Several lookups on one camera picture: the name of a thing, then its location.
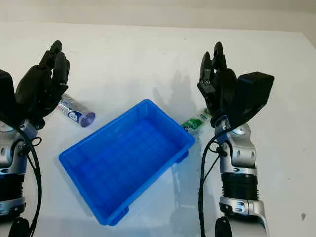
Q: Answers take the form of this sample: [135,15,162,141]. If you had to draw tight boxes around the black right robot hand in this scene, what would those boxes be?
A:
[197,41,238,128]

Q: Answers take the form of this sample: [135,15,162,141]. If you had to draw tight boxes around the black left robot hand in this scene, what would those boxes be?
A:
[14,40,71,125]

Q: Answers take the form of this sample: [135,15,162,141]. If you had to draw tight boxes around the silver tube with purple cap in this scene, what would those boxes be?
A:
[57,93,96,128]

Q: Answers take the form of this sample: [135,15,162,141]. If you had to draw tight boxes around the blue plastic tray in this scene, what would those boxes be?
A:
[58,98,196,227]

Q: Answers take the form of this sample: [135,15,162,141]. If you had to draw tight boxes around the green and white tube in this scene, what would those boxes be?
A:
[181,108,213,134]

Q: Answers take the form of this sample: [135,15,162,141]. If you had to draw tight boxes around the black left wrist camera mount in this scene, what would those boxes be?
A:
[0,69,17,121]

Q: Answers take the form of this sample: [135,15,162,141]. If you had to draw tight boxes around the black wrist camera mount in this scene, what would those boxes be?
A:
[0,69,17,121]
[221,71,275,129]

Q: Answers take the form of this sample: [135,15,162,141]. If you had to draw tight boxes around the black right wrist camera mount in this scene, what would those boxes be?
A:
[221,71,275,129]

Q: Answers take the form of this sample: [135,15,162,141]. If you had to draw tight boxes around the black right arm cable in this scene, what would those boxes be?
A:
[198,127,232,237]

